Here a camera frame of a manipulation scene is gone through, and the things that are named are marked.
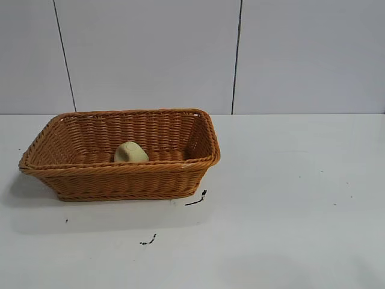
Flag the pale yellow egg yolk pastry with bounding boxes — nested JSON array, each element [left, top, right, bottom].
[[114, 141, 150, 163]]

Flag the brown woven wicker basket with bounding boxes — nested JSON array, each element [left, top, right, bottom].
[[19, 108, 222, 202]]

